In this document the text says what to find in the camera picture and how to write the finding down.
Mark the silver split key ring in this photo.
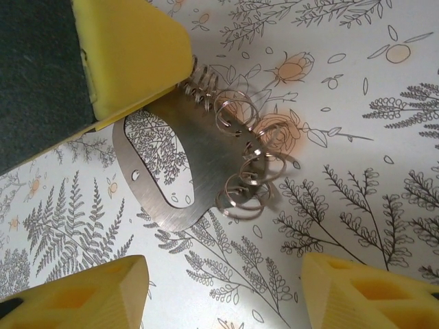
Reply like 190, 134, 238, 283
217, 191, 272, 219
195, 65, 221, 104
239, 152, 289, 188
224, 173, 274, 210
214, 88, 263, 136
255, 121, 300, 161
178, 55, 202, 100

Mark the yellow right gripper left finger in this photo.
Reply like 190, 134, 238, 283
0, 254, 151, 329

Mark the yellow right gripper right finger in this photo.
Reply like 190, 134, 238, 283
300, 252, 439, 329

